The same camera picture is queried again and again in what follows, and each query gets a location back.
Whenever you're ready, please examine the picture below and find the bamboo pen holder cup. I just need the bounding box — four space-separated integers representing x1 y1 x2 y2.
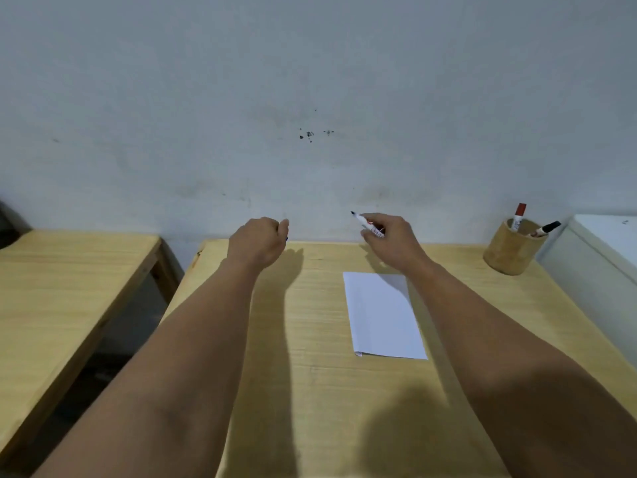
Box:
483 218 548 276

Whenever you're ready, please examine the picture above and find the wooden desk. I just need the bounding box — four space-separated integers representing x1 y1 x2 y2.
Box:
158 239 637 478

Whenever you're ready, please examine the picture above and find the white cabinet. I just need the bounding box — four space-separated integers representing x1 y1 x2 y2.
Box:
536 214 637 369

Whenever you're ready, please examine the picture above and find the person's right hand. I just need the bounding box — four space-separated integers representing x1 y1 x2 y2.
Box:
359 213 430 276

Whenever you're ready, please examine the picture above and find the white marker pen black tip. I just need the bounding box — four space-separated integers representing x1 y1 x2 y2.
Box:
350 211 385 238

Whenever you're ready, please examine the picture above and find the folded white paper sheet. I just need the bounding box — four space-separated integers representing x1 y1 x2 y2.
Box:
342 272 429 361

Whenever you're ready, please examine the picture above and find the wooden side table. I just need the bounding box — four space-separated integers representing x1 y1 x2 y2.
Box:
0 230 180 463

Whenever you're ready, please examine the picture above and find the person's left hand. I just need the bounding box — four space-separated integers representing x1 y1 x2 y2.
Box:
227 217 290 271

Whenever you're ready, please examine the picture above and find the person's left forearm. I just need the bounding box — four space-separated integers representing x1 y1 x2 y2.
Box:
31 257 264 478

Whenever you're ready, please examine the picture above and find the person's right forearm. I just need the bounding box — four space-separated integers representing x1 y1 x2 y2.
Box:
407 260 637 478

